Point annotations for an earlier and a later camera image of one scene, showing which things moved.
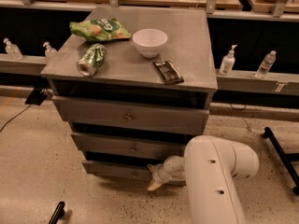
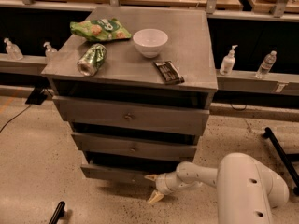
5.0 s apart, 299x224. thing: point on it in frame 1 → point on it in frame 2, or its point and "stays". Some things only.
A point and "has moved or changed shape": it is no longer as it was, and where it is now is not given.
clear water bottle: x=265 y=65 stays
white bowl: x=149 y=41 stays
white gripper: x=163 y=172 → x=163 y=183
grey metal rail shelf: x=260 y=84 stays
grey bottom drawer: x=124 y=170 has moved or changed shape
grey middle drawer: x=131 y=146 stays
